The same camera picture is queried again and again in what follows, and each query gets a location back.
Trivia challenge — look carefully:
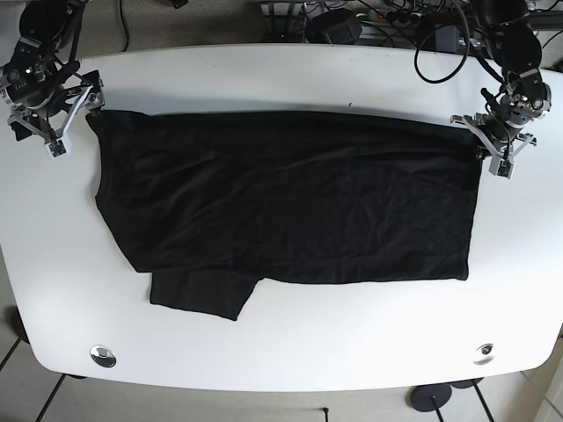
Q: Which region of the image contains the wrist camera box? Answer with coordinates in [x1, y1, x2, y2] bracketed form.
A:
[489, 156, 514, 179]
[44, 139, 68, 160]

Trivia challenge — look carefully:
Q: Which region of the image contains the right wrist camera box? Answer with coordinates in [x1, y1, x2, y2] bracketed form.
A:
[44, 139, 68, 160]

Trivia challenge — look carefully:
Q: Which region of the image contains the table grommet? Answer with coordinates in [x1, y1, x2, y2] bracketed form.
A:
[472, 343, 496, 366]
[90, 345, 117, 368]

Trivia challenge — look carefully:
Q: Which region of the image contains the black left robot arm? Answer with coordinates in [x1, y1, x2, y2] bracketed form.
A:
[413, 1, 552, 178]

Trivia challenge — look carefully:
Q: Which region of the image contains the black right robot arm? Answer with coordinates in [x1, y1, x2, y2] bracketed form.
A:
[1, 1, 105, 158]

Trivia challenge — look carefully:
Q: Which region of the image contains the left table grommet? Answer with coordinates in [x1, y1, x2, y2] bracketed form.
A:
[90, 345, 117, 368]

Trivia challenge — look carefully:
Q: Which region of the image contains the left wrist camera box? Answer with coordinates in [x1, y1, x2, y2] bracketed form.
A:
[489, 156, 514, 179]

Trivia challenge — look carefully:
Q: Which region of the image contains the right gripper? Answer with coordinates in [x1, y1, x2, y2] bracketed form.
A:
[7, 70, 105, 152]

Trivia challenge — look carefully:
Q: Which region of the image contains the black round stand base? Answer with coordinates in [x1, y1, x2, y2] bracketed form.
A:
[409, 383, 452, 412]

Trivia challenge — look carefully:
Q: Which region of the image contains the right table grommet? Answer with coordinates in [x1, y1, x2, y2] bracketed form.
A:
[472, 343, 496, 366]

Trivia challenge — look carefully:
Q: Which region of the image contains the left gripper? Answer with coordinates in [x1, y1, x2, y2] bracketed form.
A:
[450, 113, 537, 168]

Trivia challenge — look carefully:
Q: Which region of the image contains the black T-shirt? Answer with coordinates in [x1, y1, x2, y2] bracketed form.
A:
[86, 110, 482, 321]

